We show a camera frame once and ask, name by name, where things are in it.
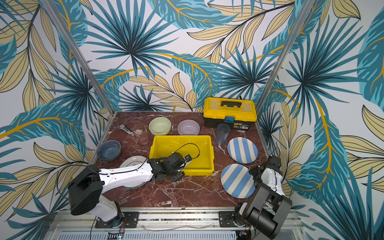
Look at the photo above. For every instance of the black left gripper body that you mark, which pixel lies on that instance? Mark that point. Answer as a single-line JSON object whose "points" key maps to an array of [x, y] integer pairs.
{"points": [[181, 160]]}

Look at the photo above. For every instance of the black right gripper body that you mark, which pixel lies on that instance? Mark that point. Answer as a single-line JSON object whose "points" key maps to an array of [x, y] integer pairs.
{"points": [[273, 162]]}

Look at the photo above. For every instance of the blue striped plate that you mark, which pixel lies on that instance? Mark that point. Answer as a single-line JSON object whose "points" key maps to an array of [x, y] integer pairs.
{"points": [[242, 150], [237, 181]]}

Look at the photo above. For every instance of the yellow plastic bin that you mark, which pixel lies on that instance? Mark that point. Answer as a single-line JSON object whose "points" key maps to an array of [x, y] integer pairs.
{"points": [[200, 148]]}

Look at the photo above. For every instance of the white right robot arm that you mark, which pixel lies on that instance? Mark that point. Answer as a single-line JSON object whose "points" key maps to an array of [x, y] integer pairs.
{"points": [[269, 206]]}

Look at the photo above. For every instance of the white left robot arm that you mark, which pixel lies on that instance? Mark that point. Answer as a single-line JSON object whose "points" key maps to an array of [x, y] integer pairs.
{"points": [[87, 188]]}

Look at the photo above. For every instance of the white plate green rings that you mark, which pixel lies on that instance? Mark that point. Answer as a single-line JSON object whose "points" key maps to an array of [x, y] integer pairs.
{"points": [[132, 163]]}

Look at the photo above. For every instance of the pale green bowl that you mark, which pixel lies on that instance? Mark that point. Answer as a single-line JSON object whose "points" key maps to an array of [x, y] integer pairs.
{"points": [[160, 126]]}

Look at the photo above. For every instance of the clear drinking glass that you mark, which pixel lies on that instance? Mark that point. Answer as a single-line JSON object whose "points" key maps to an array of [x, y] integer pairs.
{"points": [[141, 133]]}

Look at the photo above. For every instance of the lilac bowl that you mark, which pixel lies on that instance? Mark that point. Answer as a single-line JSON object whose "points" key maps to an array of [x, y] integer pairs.
{"points": [[188, 128]]}

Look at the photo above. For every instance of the dark blue bowl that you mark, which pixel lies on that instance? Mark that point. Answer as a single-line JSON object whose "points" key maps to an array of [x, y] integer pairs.
{"points": [[109, 151]]}

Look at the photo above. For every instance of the yellow black plastic toolbox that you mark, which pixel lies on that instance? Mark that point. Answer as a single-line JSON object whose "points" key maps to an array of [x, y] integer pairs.
{"points": [[237, 114]]}

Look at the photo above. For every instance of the metal wrench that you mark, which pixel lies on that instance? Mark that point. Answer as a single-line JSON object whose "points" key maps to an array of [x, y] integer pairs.
{"points": [[126, 130]]}

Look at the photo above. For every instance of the blue textured plastic cup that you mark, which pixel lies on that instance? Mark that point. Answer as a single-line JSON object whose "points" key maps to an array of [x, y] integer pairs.
{"points": [[222, 133]]}

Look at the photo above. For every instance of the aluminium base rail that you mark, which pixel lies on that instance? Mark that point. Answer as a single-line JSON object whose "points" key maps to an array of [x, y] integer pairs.
{"points": [[194, 223]]}

